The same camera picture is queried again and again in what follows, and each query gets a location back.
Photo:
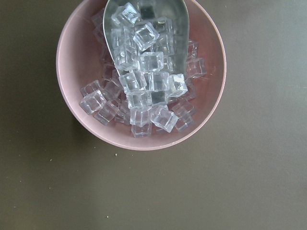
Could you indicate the clear ice cube right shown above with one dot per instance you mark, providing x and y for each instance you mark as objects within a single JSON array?
[{"x": 195, "y": 68}]

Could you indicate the clear ice cube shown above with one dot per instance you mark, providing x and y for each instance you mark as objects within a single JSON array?
[
  {"x": 125, "y": 15},
  {"x": 144, "y": 36},
  {"x": 163, "y": 118},
  {"x": 195, "y": 68},
  {"x": 93, "y": 102}
]

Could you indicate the metal ice scoop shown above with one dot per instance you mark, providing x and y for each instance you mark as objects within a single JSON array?
[{"x": 156, "y": 75}]

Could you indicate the clear ice cube bottom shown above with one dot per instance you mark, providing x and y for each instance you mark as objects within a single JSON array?
[{"x": 163, "y": 118}]

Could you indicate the clear ice cube centre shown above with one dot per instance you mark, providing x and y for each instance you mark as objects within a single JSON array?
[{"x": 144, "y": 36}]

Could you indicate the clear ice cube left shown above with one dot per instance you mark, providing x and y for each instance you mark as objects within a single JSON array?
[{"x": 93, "y": 102}]

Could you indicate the clear ice cube top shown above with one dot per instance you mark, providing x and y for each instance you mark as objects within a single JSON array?
[{"x": 125, "y": 15}]

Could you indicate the pink bowl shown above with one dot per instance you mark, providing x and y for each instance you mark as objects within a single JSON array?
[{"x": 78, "y": 64}]

